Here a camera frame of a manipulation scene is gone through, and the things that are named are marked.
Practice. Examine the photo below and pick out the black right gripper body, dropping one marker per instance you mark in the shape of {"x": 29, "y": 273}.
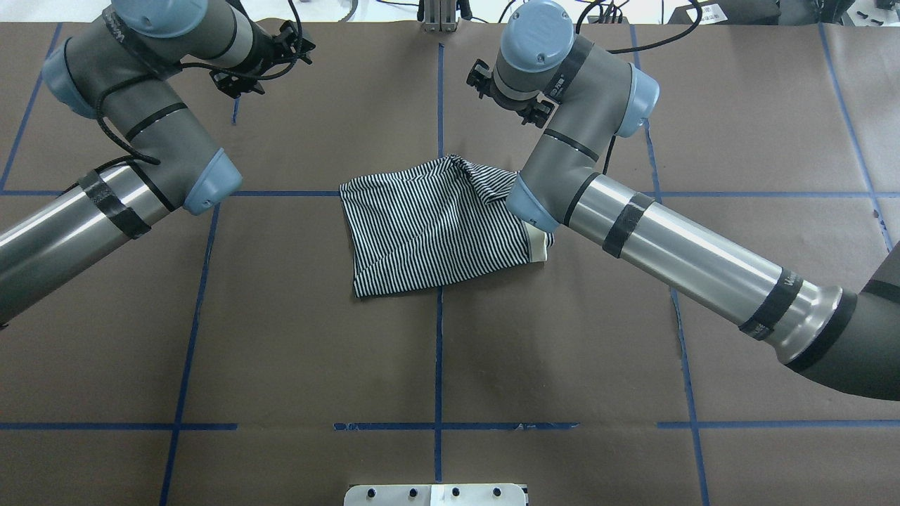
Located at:
{"x": 511, "y": 105}

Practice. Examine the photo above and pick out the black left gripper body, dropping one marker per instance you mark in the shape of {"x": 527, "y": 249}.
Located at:
{"x": 263, "y": 48}

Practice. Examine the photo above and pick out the navy white striped polo shirt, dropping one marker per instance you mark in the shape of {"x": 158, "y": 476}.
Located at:
{"x": 439, "y": 223}

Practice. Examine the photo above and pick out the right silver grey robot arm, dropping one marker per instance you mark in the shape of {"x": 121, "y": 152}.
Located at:
{"x": 582, "y": 97}

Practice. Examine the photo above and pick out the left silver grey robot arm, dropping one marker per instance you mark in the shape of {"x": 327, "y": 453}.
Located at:
{"x": 117, "y": 73}

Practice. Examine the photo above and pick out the aluminium frame post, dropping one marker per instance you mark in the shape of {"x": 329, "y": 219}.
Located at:
{"x": 438, "y": 15}

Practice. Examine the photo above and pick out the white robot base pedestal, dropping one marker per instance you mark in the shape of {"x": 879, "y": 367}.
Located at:
{"x": 437, "y": 494}

